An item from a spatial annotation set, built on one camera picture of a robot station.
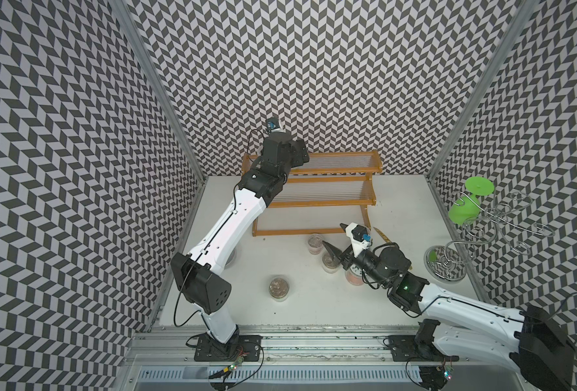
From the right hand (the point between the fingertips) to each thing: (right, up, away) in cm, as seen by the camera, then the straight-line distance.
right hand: (333, 236), depth 72 cm
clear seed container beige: (+2, -15, +21) cm, 26 cm away
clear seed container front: (-17, -19, +7) cm, 26 cm away
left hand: (-13, +28, +2) cm, 30 cm away
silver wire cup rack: (+45, -12, +16) cm, 49 cm away
